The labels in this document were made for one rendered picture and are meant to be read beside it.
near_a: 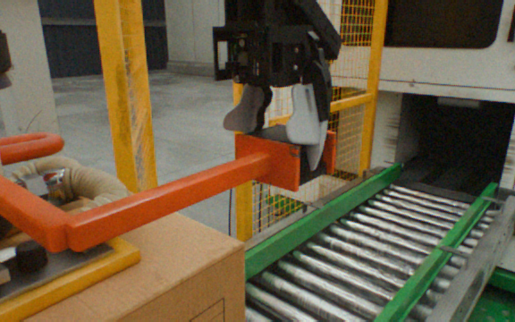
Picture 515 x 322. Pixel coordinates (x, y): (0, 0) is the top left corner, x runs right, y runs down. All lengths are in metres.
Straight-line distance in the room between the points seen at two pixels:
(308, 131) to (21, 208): 0.26
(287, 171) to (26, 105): 1.26
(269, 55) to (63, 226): 0.21
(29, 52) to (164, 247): 1.14
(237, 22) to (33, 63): 1.24
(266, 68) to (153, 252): 0.28
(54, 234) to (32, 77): 1.29
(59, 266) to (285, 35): 0.34
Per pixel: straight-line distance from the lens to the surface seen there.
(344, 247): 1.59
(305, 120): 0.40
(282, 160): 0.41
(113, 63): 1.07
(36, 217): 0.32
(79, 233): 0.29
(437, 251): 1.46
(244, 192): 1.47
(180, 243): 0.53
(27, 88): 1.56
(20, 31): 1.55
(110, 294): 0.46
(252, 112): 0.45
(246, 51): 0.40
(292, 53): 0.39
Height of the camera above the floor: 1.33
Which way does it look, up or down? 19 degrees down
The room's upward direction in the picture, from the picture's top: straight up
